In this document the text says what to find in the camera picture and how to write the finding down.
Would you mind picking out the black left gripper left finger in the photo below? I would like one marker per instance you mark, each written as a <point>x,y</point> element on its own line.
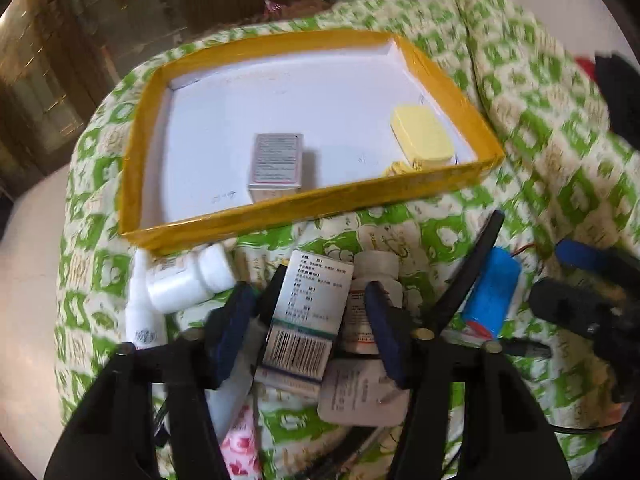
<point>202,360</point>

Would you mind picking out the blue battery pack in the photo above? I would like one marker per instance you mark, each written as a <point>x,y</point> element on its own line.
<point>489,301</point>

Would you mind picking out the pink white tube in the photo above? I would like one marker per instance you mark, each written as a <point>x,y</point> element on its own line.
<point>239,447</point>

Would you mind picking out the white spray bottle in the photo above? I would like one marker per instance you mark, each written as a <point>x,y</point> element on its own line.
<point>145,327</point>

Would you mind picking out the white pill bottle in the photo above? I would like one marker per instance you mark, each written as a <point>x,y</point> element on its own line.
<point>183,281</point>

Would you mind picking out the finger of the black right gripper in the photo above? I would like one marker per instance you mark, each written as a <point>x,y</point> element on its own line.
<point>582,256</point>
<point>579,310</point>

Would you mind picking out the white blister pack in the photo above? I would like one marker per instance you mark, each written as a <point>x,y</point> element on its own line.
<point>359,393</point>

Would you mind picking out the grey medicine carton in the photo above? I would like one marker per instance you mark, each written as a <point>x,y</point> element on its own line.
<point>276,167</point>

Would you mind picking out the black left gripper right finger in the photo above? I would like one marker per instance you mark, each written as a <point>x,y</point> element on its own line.
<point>426,365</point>

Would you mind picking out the white green medicine carton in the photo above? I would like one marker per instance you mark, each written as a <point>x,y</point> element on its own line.
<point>305,323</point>

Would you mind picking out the yellow rectangular tin box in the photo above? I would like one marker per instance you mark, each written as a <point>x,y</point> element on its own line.
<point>422,138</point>

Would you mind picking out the green white patterned blanket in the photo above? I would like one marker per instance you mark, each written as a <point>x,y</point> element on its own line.
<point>538,402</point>

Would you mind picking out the yellow-edged white tray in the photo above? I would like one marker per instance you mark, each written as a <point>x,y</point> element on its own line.
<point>191,144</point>

